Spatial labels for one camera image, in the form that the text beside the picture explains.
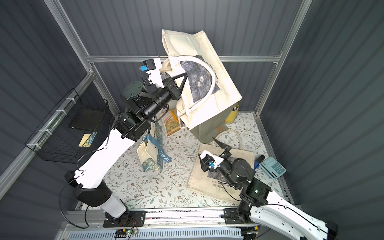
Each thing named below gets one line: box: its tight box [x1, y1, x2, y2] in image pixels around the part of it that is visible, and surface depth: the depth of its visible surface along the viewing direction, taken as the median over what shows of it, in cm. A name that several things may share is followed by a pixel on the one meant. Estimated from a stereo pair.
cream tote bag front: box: [160, 29, 243, 131], surface depth 60 cm
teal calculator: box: [259, 156, 287, 180], surface depth 91 cm
